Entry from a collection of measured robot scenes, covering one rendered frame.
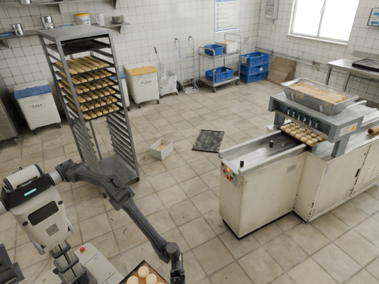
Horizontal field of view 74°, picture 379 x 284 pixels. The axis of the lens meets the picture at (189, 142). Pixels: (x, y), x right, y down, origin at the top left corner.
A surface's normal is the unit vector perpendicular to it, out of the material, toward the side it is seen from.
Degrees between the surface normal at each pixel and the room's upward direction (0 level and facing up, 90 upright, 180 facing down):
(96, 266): 0
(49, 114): 92
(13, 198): 90
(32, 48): 90
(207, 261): 0
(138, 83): 91
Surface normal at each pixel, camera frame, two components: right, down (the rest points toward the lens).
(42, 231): 0.76, 0.32
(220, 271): -0.04, -0.84
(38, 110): 0.47, 0.42
